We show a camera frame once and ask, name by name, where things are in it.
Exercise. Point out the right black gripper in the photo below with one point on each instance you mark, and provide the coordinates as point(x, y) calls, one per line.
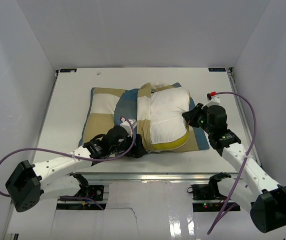
point(190, 116)

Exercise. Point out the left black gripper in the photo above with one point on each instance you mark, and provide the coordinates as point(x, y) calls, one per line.
point(137, 150)

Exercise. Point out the white pillow with yellow edge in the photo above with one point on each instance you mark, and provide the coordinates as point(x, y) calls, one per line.
point(168, 128)

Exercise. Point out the blue beige checkered pillowcase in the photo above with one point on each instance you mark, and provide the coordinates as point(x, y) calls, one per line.
point(108, 105)

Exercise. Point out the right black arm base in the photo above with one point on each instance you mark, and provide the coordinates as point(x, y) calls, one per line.
point(206, 197)

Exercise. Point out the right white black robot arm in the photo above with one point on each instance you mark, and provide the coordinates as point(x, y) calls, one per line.
point(263, 197)

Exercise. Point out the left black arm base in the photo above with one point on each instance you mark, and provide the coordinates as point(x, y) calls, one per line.
point(88, 198)

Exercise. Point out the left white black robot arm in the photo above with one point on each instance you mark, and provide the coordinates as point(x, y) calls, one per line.
point(58, 178)

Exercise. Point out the right blue corner label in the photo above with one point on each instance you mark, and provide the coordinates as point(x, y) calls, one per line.
point(214, 69)

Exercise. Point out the blue corner label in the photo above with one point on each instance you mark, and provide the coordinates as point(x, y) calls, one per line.
point(68, 70)
point(214, 69)

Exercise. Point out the left blue corner label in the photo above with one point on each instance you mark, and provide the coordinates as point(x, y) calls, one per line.
point(68, 70)

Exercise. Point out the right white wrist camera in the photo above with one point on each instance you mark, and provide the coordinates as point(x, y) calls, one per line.
point(212, 99)

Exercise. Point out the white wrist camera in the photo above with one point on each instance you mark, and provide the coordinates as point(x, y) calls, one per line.
point(212, 99)
point(128, 124)

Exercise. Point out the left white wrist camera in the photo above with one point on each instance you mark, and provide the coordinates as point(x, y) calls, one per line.
point(128, 124)

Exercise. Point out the aluminium frame rail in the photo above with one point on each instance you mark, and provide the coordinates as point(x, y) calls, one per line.
point(108, 177)

